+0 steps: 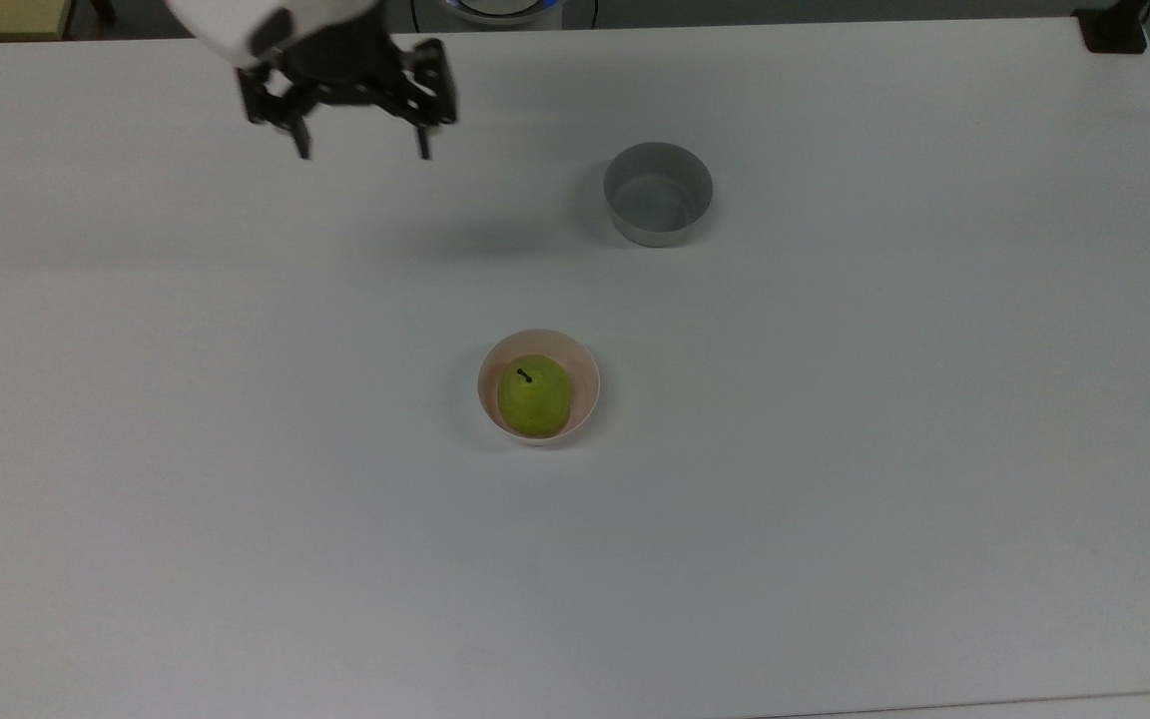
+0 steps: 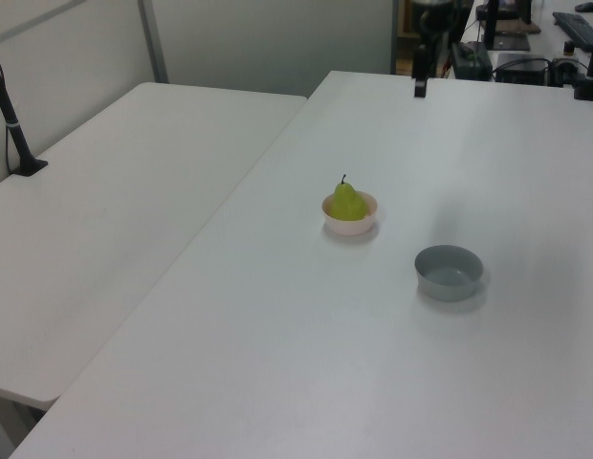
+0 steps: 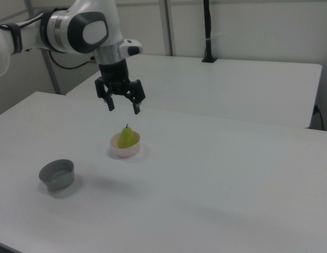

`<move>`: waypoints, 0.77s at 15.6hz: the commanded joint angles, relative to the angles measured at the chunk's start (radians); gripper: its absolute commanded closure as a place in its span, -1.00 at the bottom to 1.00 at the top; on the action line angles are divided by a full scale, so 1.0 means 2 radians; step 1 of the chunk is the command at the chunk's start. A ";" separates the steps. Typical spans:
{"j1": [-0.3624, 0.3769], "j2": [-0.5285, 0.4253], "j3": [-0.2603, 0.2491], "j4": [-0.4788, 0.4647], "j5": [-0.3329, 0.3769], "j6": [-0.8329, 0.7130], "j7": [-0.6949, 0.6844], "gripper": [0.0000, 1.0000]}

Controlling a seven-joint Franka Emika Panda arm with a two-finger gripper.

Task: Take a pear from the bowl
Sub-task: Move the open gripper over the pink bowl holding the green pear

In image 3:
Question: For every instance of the white side table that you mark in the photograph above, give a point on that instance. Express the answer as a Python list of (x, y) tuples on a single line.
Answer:
[(219, 87)]

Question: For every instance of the grey bowl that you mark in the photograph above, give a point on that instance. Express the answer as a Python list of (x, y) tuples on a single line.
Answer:
[(60, 182)]

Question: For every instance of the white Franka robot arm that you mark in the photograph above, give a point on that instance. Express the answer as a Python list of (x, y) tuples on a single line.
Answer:
[(60, 26)]

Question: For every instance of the green pear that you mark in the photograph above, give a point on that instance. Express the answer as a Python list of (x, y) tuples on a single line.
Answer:
[(126, 138)]

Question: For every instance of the black pole with clamp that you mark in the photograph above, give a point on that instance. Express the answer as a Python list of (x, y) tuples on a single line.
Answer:
[(207, 26)]

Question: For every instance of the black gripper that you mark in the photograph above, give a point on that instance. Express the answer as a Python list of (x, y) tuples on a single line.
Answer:
[(113, 73)]

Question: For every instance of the aluminium frame post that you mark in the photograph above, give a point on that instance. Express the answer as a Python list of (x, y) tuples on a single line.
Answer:
[(51, 76), (167, 26)]

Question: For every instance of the pink bowl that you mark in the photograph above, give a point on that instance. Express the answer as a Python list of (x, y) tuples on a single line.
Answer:
[(126, 153)]

